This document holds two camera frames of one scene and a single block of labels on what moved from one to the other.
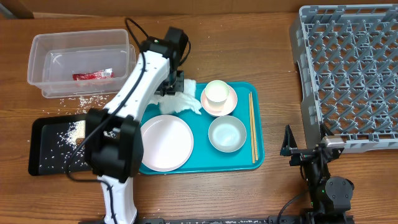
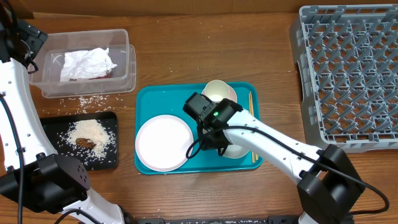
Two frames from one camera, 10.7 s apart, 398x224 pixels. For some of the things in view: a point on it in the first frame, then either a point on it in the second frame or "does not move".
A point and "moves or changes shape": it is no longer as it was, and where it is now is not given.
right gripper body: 301,157 to 209,142
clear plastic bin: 80,63 does not move
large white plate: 168,142 does not move
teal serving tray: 206,158 does not move
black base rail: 266,219 does not move
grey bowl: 227,134 moves or changes shape
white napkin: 173,103 to 86,64
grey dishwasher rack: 346,57 does not move
